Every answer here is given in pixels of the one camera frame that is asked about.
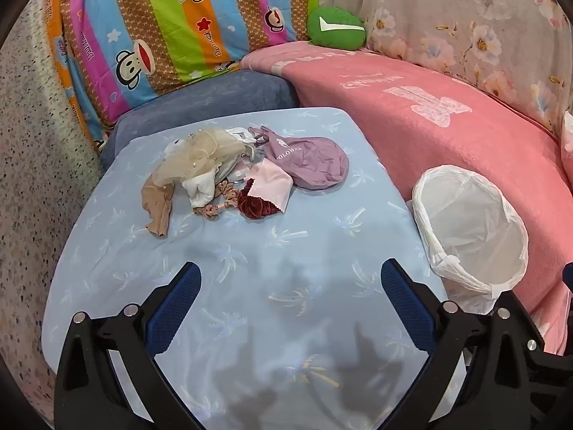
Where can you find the white cloth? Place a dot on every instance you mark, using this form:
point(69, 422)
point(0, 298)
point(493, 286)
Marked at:
point(199, 188)

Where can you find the green plush pillow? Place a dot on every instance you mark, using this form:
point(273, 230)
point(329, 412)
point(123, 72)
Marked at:
point(335, 36)

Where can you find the beige tulle cloth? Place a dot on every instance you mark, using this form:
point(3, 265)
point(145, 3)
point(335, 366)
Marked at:
point(197, 152)

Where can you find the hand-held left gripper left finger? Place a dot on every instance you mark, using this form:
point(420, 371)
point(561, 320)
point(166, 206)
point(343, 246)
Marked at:
point(174, 313)

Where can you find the light pink cloth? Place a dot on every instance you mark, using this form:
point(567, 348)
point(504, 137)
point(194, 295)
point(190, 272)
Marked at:
point(268, 183)

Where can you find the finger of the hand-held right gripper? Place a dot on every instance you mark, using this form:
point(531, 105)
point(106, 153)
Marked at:
point(548, 367)
point(568, 274)

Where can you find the grey floral cloth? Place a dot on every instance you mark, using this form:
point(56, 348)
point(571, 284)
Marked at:
point(447, 18)

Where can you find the white bag-lined bin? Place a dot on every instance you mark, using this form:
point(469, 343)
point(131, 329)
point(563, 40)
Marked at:
point(470, 233)

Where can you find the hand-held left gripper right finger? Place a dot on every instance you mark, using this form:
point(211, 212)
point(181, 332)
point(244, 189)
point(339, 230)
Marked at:
point(405, 295)

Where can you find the tan stocking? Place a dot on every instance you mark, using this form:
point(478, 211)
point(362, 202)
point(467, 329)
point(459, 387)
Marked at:
point(159, 208)

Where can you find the light blue printed tablecloth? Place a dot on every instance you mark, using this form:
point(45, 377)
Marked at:
point(268, 242)

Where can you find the dark red velvet scrunchie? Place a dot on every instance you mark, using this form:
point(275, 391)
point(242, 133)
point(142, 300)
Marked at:
point(250, 206)

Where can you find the white fabric piece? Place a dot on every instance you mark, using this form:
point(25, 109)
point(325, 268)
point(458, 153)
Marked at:
point(239, 136)

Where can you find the blue-grey cushion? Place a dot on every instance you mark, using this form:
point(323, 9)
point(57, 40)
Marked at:
point(201, 94)

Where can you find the colourful monkey print quilt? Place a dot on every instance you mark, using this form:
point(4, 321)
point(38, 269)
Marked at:
point(134, 22)

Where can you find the pink blanket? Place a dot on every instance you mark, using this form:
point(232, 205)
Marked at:
point(425, 134)

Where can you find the pink and white cushion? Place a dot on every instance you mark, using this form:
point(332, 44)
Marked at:
point(568, 143)

